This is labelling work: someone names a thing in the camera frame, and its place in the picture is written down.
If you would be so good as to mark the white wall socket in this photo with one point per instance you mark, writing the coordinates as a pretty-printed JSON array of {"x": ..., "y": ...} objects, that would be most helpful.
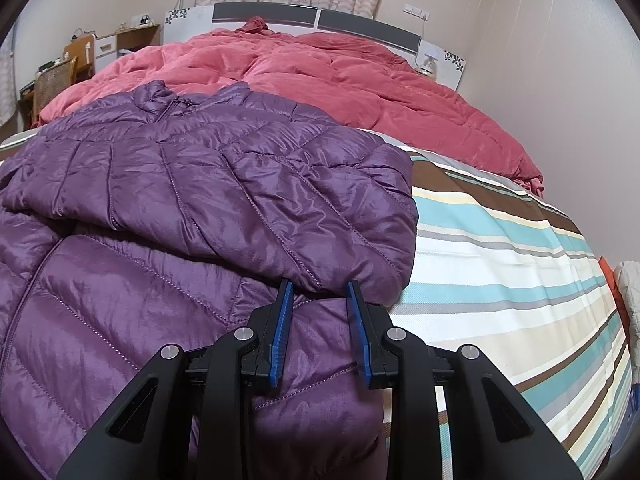
[{"x": 416, "y": 11}]

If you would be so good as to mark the white pillow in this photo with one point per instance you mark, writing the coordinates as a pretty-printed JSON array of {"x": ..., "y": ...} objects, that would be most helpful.
[{"x": 630, "y": 310}]

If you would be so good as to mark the striped bed sheet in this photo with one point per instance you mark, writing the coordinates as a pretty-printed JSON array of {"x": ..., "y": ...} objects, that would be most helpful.
[{"x": 490, "y": 270}]

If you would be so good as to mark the purple quilted down jacket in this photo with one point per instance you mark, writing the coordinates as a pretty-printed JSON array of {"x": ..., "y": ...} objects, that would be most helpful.
[{"x": 200, "y": 200}]

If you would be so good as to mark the wooden board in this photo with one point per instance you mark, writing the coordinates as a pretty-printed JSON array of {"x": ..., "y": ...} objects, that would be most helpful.
[{"x": 77, "y": 57}]

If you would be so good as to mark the white and grey headboard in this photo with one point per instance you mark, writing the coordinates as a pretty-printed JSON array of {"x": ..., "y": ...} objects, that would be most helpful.
[{"x": 350, "y": 22}]

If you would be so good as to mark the wooden rattan-back chair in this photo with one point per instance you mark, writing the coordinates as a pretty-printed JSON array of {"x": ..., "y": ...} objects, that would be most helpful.
[{"x": 50, "y": 85}]

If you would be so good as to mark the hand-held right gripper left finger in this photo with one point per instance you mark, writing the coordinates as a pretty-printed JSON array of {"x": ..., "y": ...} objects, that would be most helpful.
[{"x": 280, "y": 332}]

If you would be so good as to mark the red comforter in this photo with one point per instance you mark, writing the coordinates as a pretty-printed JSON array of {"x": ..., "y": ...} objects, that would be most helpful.
[{"x": 350, "y": 90}]

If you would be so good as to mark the orange cloth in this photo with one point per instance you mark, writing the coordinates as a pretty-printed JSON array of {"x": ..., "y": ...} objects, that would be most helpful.
[{"x": 611, "y": 285}]

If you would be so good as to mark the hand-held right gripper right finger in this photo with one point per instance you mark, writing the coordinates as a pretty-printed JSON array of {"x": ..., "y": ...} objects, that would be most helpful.
[{"x": 358, "y": 332}]

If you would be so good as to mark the wooden desk with drawers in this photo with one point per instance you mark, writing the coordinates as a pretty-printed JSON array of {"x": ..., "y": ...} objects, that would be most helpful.
[{"x": 122, "y": 42}]

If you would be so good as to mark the white power strip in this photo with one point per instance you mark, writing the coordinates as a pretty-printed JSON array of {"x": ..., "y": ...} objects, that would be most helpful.
[{"x": 137, "y": 22}]

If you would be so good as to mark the long patterned side curtain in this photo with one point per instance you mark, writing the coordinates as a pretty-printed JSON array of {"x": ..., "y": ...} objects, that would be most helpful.
[{"x": 6, "y": 85}]

